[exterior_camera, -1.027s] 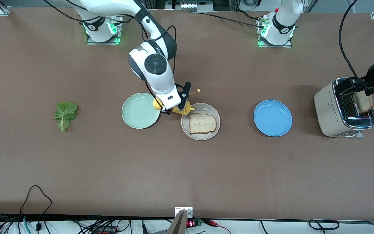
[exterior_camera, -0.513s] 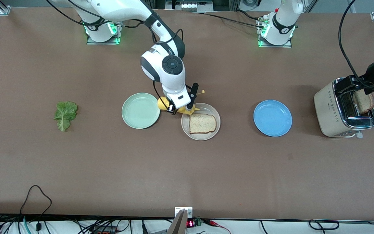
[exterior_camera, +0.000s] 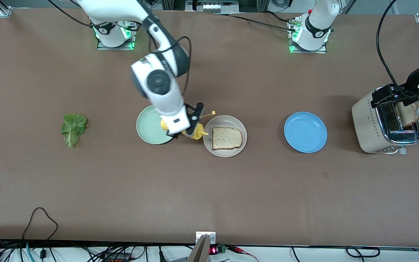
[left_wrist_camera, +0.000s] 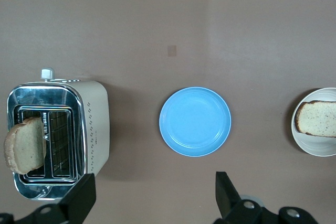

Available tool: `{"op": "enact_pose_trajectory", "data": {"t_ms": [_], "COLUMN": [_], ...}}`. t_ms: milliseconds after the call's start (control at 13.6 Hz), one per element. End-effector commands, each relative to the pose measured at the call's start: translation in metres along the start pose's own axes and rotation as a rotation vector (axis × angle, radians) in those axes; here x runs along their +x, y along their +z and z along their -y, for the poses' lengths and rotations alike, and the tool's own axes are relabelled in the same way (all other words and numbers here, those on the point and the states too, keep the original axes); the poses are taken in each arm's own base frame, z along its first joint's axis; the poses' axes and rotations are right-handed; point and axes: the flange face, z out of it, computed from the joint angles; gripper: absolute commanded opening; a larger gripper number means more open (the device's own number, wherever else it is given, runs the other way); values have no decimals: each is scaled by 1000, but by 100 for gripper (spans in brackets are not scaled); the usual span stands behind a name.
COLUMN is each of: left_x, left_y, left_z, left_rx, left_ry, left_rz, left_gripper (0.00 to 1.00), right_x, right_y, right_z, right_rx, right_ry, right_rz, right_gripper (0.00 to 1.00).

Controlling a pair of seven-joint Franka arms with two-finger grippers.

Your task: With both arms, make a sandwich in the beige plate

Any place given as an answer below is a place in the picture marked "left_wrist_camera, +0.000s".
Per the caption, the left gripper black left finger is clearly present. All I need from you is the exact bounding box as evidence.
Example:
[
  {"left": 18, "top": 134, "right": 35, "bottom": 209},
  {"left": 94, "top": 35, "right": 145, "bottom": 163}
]
[{"left": 0, "top": 173, "right": 97, "bottom": 224}]

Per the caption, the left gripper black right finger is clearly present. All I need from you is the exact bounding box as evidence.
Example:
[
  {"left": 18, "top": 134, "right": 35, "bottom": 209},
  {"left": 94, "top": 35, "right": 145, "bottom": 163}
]
[{"left": 214, "top": 171, "right": 320, "bottom": 224}]

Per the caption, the bread slice with brown crust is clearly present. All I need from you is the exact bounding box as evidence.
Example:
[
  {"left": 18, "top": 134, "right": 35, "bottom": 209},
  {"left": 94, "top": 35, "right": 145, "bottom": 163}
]
[
  {"left": 3, "top": 116, "right": 48, "bottom": 175},
  {"left": 295, "top": 100, "right": 336, "bottom": 138}
]

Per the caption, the blue plate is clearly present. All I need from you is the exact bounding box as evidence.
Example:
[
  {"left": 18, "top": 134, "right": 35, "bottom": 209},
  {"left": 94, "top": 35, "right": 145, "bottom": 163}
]
[{"left": 159, "top": 87, "right": 232, "bottom": 158}]

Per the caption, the beige plate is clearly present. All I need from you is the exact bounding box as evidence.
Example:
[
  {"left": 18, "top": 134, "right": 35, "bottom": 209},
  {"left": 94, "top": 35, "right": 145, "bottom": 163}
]
[{"left": 291, "top": 87, "right": 336, "bottom": 158}]

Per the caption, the beige chrome toaster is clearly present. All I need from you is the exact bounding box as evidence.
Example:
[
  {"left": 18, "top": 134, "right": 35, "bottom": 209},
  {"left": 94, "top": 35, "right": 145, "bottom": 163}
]
[{"left": 6, "top": 68, "right": 110, "bottom": 201}]

